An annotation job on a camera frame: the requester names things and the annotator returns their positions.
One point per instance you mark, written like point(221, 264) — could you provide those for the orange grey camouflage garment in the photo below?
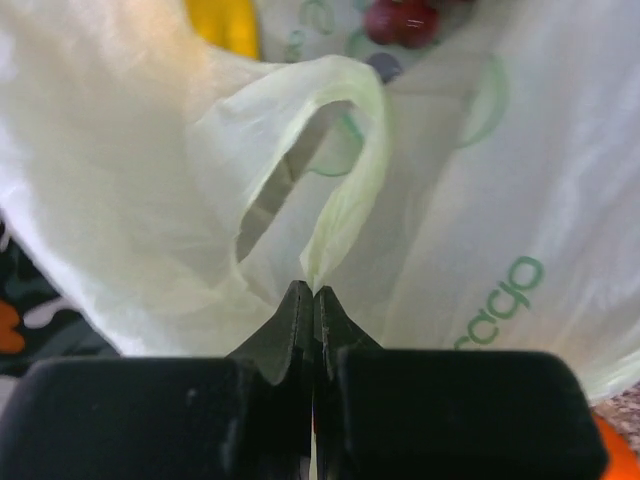
point(37, 323)

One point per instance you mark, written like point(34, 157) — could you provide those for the dark fake grapes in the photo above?
point(414, 24)

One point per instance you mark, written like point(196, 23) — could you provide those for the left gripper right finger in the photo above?
point(344, 391)

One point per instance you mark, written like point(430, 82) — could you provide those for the green avocado print plastic bag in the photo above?
point(486, 198)

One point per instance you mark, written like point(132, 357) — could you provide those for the orange fake orange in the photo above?
point(623, 462)

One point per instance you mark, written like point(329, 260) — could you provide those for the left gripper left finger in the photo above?
point(276, 440)

